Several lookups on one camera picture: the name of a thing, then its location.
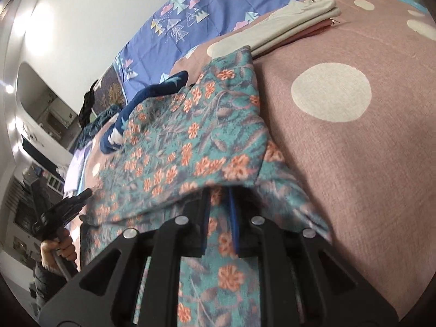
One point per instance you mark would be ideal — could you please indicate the folded pink cloth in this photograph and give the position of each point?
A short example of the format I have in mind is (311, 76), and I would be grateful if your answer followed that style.
(306, 31)

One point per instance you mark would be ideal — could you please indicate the person's left hand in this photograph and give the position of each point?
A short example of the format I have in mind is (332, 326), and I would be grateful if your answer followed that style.
(64, 248)

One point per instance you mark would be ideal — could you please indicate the dark patterned cushion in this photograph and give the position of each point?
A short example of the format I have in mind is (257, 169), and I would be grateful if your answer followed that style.
(109, 90)

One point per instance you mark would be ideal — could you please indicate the teal floral cloth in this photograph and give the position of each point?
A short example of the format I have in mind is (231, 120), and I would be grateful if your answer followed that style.
(190, 143)

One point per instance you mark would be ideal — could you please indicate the pink polka dot blanket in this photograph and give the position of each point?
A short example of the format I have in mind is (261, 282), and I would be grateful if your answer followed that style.
(357, 177)

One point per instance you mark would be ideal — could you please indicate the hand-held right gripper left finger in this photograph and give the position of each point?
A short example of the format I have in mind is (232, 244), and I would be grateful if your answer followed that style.
(203, 226)

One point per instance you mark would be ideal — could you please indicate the dark teal knit cloth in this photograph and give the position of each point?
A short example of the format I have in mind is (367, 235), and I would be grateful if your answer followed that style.
(97, 126)

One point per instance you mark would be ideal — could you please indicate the white and pink garment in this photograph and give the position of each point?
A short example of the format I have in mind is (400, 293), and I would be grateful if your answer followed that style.
(282, 27)

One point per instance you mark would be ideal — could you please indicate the navy star print cloth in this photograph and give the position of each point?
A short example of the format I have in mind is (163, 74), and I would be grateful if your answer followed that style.
(150, 92)

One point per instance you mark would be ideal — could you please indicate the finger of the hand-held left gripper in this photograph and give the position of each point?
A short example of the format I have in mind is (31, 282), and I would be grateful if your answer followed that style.
(79, 198)

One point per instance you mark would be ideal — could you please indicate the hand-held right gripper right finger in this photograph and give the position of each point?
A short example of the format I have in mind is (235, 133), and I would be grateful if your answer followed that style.
(235, 224)

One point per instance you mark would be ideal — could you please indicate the blue patterned quilt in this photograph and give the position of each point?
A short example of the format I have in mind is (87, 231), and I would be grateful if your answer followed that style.
(204, 13)

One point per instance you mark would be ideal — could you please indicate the black bag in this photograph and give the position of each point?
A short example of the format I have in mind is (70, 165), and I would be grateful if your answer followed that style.
(88, 104)

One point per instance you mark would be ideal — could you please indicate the person's left forearm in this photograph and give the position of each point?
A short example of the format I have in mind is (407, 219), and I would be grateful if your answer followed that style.
(47, 286)

